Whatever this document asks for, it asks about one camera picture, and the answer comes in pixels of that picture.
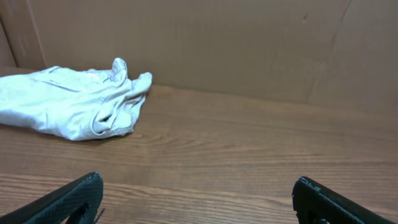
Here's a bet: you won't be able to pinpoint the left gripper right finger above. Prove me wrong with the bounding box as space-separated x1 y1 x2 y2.
292 176 394 224

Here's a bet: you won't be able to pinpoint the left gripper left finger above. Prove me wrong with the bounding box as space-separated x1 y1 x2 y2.
1 172 104 224

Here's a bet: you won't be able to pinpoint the beige khaki shorts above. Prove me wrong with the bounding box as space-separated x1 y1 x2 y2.
1 58 152 141

